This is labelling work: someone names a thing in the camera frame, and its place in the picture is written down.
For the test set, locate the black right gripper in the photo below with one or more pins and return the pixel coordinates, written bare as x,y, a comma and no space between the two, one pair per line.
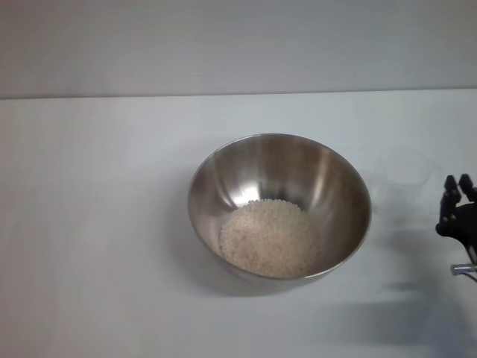
460,223

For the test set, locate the clear plastic measuring cup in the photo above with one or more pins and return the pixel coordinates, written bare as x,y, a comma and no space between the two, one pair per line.
404,175

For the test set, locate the white rice grains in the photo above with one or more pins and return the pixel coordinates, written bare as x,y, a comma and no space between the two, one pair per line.
270,242

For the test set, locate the stainless steel mixing bowl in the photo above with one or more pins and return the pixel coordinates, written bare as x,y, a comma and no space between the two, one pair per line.
261,168

